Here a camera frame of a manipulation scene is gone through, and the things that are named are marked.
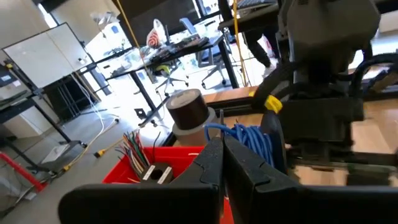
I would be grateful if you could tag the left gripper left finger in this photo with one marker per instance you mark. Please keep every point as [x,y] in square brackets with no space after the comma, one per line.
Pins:
[186,202]

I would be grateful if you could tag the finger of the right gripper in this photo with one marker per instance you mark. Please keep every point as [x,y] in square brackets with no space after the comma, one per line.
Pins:
[342,158]

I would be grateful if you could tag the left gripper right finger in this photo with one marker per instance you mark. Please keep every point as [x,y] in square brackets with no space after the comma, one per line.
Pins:
[280,205]

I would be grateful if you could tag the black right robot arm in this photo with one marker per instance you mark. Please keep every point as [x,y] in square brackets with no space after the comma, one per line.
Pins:
[326,31]

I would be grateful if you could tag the red plastic bin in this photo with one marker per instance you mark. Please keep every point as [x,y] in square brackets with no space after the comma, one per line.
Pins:
[177,157]

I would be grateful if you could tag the black block with white labels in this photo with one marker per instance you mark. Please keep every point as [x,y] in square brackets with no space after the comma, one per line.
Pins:
[149,174]

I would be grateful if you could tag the grey tape roll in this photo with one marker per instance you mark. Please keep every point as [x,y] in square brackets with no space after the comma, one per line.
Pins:
[192,135]

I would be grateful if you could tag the black tape roll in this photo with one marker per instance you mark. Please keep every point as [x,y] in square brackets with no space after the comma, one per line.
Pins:
[188,109]

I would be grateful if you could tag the person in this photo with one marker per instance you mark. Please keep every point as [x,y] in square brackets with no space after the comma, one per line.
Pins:
[258,46]

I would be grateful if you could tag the blue office chair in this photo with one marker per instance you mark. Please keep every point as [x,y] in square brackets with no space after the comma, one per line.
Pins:
[211,56]

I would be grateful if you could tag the office chair with green seat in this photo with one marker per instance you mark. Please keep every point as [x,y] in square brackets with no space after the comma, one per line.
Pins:
[164,70]

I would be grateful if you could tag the cluttered black desk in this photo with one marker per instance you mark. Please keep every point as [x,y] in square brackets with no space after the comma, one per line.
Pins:
[174,51]

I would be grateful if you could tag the black metal stand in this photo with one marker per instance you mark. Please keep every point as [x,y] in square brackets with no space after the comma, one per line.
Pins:
[46,121]

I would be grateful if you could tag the red metal bar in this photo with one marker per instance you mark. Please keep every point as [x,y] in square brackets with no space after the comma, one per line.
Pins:
[21,172]

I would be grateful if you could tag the white bag with orange print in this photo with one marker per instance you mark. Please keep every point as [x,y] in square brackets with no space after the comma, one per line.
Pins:
[154,35]

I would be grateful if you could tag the white panel with black frame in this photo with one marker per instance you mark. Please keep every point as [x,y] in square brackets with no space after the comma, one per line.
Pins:
[46,53]

